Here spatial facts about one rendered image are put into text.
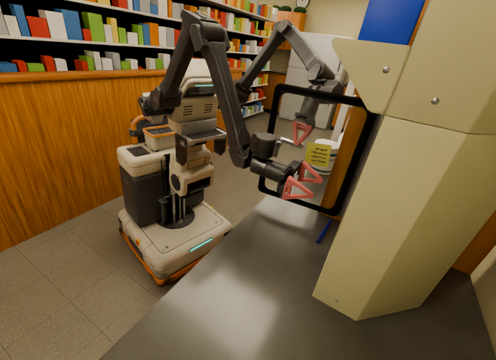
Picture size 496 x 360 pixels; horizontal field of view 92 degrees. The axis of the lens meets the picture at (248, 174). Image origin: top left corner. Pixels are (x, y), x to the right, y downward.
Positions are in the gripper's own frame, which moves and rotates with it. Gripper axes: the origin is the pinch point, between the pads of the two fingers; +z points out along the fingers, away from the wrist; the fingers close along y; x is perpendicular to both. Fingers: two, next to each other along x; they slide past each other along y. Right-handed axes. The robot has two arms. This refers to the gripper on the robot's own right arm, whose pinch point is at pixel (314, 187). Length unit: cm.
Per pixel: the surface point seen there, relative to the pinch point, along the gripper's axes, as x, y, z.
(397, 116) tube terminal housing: -26.1, -14.8, 10.5
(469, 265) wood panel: 18, 21, 48
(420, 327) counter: 20.9, -8.1, 34.8
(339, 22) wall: -77, 543, -129
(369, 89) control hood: -29.0, -14.7, 5.2
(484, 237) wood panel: 7, 21, 47
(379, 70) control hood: -31.9, -14.7, 5.6
